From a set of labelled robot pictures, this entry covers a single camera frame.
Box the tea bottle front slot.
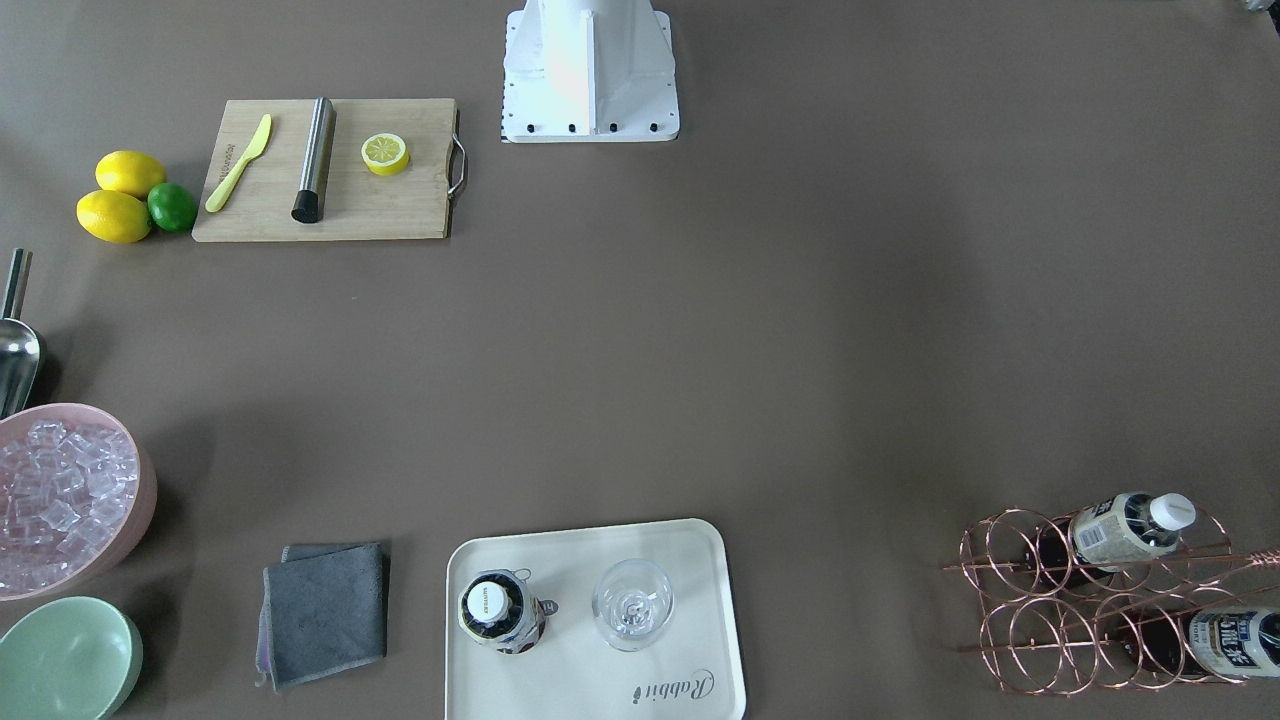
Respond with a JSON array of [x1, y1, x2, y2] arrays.
[[456, 569, 559, 655]]

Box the copper wire bottle basket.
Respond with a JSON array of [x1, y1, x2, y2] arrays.
[[952, 509, 1277, 697]]

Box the tea bottle back slot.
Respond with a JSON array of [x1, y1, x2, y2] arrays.
[[1027, 491, 1198, 587]]

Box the tea bottle side slot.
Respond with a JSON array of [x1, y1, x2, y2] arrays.
[[1120, 606, 1279, 680]]

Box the clear wine glass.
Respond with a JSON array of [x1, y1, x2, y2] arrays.
[[591, 559, 675, 653]]

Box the cream serving tray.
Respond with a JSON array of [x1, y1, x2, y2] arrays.
[[444, 518, 748, 719]]

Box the bamboo cutting board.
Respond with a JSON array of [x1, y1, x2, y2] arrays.
[[192, 97, 458, 243]]

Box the half lemon slice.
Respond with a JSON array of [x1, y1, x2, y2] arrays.
[[360, 132, 410, 176]]

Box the steel muddler black tip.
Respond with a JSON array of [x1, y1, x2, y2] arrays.
[[291, 97, 337, 224]]

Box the grey folded cloth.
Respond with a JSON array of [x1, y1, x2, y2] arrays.
[[255, 542, 390, 693]]

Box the yellow plastic knife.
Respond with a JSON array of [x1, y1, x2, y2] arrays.
[[204, 114, 273, 213]]

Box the green lime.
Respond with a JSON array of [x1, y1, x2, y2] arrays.
[[146, 182, 198, 233]]

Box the pink bowl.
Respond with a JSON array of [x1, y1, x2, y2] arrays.
[[3, 404, 157, 603]]

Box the yellow lemon upper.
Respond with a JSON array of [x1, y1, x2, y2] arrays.
[[95, 149, 168, 200]]

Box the yellow lemon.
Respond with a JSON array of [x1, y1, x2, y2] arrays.
[[95, 149, 168, 200], [76, 190, 152, 243]]

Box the yellow lemon lower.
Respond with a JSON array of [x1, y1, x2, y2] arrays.
[[76, 190, 152, 243]]

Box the clear ice cubes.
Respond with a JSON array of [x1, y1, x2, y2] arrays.
[[1, 419, 140, 597]]

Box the steel ice scoop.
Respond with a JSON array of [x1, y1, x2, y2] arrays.
[[1, 249, 44, 418]]

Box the mint green bowl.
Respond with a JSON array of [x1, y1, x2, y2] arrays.
[[1, 596, 143, 719]]

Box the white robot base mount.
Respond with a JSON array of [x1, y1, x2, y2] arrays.
[[500, 1, 681, 143]]

